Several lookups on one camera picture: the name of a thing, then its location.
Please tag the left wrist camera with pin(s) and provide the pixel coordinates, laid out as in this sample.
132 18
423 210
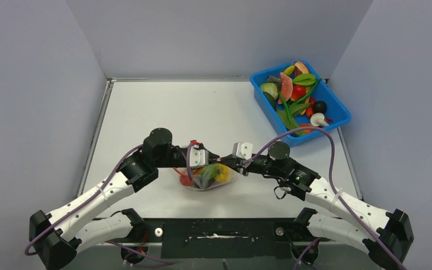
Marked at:
198 157

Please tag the clear zip top bag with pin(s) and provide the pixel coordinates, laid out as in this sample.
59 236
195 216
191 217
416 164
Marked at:
202 185

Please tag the green toy leaf vegetable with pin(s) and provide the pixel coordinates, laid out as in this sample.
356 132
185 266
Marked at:
304 80

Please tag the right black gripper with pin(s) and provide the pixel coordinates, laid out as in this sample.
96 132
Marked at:
235 163

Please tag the black toy plum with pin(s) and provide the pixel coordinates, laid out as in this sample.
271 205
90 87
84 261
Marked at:
319 107

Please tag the blue plastic bin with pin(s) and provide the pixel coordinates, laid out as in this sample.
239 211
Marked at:
336 110

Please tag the yellow toy bell pepper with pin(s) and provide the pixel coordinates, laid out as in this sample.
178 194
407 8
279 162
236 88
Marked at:
223 174

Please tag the toy peach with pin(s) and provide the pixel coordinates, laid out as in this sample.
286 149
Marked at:
185 181

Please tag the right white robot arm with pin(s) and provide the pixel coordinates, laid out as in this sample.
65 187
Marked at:
385 236

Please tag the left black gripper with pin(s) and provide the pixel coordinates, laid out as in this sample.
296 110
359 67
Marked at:
212 157

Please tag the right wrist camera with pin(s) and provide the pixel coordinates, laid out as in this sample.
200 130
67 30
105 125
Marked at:
242 150

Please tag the toy watermelon slice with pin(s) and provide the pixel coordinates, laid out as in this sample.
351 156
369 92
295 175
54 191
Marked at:
286 88

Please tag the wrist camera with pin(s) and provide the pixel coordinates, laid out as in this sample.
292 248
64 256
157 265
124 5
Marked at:
242 150
198 157

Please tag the white toy mushroom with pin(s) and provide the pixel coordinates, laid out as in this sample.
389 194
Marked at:
319 120

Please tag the green toy lettuce ball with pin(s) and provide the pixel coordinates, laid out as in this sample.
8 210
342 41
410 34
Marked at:
209 172

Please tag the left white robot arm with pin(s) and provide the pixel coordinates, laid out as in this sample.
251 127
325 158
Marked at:
53 235

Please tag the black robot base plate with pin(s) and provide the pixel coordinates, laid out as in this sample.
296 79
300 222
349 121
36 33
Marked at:
230 238

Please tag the red toy strawberry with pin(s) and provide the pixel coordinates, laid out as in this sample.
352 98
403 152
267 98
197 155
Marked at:
298 92

